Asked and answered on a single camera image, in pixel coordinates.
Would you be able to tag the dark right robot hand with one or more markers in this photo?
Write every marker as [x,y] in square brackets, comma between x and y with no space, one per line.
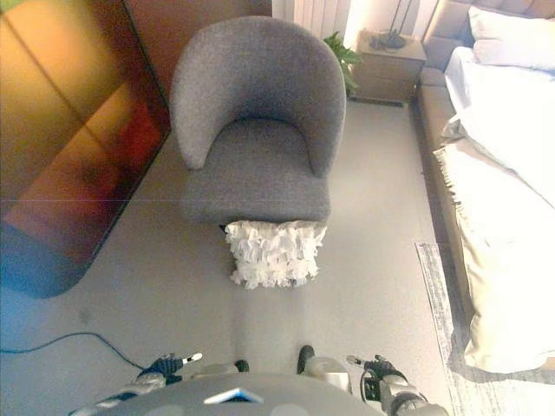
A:
[381,368]

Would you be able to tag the dark left robot hand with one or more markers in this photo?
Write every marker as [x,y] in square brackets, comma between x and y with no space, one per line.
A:
[167,366]

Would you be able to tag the white ruffled cushion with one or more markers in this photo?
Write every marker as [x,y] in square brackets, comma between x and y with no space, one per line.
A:
[273,255]

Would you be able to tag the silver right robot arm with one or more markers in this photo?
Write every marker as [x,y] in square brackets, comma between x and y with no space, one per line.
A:
[403,390]

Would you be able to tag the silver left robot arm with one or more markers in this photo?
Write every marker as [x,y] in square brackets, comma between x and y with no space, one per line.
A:
[145,382]

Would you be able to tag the grey robot torso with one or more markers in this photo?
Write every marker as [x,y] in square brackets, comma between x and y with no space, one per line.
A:
[173,398]

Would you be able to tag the silver left robot leg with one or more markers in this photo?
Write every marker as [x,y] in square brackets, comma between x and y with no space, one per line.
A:
[217,369]

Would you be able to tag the silver robot leg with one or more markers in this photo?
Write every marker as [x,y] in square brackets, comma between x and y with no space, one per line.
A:
[217,369]
[323,368]

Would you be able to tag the silver right robot leg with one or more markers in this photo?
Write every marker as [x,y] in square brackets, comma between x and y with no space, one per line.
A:
[323,368]

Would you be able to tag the grey patterned rug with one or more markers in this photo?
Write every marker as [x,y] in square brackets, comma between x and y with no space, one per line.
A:
[438,303]

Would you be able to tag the beige fringed blanket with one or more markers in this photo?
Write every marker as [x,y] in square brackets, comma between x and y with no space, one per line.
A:
[511,281]

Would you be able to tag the white duvet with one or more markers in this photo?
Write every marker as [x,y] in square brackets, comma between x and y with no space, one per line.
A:
[498,108]

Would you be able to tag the grey fabric armchair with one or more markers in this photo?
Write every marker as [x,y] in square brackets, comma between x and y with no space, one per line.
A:
[260,86]

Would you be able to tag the cardboard box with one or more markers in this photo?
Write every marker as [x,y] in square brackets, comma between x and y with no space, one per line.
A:
[386,73]

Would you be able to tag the green potted plant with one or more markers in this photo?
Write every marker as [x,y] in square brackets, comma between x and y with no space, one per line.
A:
[342,52]

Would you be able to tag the dark table lamp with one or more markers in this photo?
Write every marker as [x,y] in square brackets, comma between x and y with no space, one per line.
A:
[392,37]

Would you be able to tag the white pillow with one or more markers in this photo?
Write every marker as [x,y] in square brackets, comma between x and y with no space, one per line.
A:
[511,47]

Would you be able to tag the white curtain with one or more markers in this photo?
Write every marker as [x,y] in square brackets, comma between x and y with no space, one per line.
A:
[321,17]

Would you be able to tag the brown upholstered bed frame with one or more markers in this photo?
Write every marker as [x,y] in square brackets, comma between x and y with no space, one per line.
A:
[431,112]

